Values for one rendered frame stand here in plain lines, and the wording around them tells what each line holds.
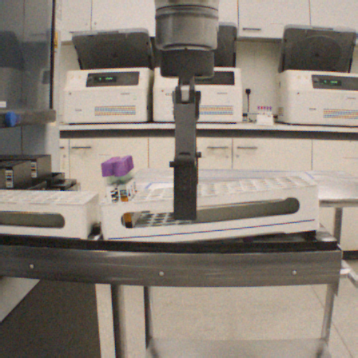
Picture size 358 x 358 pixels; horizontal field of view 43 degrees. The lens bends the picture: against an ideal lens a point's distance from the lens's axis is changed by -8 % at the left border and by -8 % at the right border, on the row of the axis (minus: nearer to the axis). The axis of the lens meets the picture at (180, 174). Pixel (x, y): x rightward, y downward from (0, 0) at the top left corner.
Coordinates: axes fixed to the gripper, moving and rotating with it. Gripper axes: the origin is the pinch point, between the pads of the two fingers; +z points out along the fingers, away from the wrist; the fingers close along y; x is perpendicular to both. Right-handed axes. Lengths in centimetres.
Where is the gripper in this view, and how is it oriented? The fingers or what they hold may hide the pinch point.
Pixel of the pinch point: (186, 195)
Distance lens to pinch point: 68.0
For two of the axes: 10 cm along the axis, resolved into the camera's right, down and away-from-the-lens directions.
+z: 0.0, 9.9, 1.3
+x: -10.0, -0.1, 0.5
